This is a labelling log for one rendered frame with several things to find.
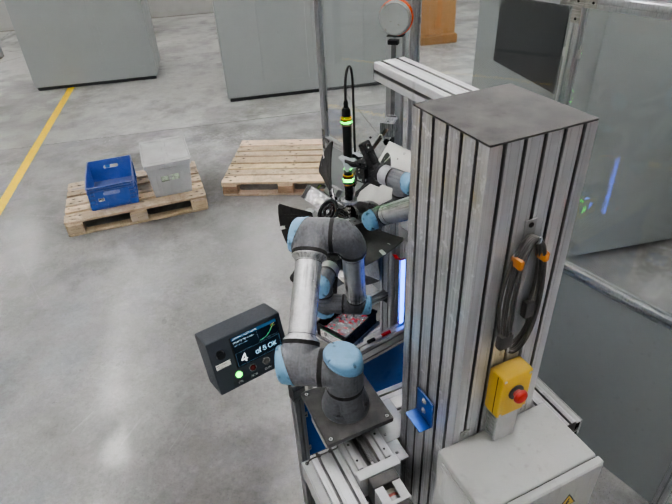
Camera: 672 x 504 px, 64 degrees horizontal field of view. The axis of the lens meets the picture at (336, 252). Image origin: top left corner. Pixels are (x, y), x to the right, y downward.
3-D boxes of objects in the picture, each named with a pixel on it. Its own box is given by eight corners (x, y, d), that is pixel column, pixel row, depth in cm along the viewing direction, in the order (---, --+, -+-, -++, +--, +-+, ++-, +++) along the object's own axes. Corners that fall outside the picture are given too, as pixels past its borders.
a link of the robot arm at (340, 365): (362, 400, 160) (361, 367, 152) (317, 396, 162) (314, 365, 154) (365, 370, 170) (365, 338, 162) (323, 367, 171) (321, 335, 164)
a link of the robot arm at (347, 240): (369, 210, 174) (372, 298, 211) (335, 210, 175) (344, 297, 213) (366, 237, 166) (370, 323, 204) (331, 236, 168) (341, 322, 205)
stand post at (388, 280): (385, 358, 329) (387, 190, 264) (395, 367, 323) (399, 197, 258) (379, 362, 327) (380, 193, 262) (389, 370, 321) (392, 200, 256)
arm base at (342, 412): (378, 413, 168) (378, 391, 162) (334, 431, 163) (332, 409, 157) (356, 380, 179) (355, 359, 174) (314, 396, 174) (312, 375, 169)
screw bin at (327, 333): (347, 307, 245) (347, 295, 241) (377, 322, 236) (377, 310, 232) (316, 334, 231) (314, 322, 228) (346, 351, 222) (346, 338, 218)
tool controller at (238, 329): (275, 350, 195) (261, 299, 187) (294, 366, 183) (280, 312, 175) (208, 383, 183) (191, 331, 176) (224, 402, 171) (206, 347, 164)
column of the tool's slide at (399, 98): (386, 318, 359) (389, 33, 257) (397, 321, 357) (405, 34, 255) (383, 324, 354) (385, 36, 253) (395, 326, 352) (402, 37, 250)
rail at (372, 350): (457, 304, 249) (458, 290, 244) (463, 308, 246) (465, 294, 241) (289, 396, 208) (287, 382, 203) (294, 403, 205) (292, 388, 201)
